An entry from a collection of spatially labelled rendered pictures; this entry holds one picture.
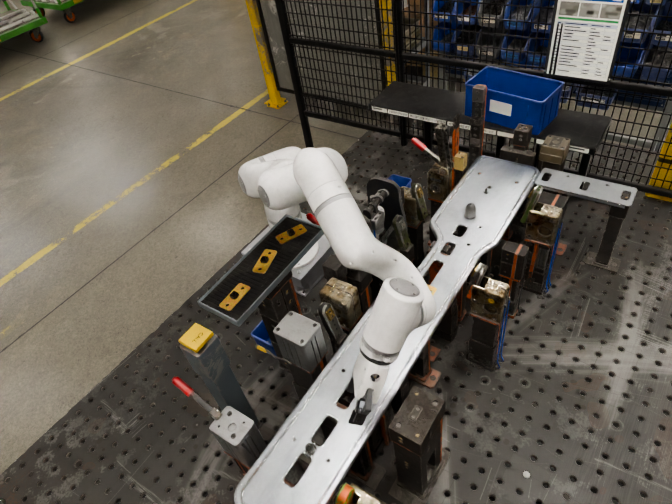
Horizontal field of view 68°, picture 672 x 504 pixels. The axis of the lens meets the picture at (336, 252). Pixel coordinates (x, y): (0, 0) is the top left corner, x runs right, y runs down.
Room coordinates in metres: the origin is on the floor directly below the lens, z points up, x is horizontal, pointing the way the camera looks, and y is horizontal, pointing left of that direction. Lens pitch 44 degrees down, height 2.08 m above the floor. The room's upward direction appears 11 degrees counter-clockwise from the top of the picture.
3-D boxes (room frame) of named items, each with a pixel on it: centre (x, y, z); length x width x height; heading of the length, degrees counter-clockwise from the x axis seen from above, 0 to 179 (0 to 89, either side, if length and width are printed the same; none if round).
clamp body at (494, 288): (0.83, -0.38, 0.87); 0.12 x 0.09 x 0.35; 48
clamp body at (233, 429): (0.57, 0.30, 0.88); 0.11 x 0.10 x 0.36; 48
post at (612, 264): (1.12, -0.91, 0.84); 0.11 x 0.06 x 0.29; 48
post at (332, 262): (0.98, 0.01, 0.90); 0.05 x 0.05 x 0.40; 48
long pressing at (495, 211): (0.89, -0.20, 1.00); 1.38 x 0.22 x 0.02; 138
